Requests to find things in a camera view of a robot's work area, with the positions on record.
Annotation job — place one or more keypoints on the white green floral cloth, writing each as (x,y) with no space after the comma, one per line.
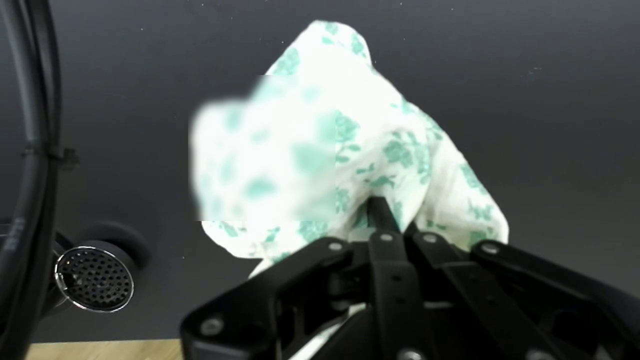
(330,150)

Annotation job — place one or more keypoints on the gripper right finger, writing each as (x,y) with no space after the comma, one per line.
(525,290)

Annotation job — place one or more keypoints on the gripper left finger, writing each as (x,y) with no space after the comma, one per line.
(300,280)

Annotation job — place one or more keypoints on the round perforated metal disc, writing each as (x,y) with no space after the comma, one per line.
(94,278)

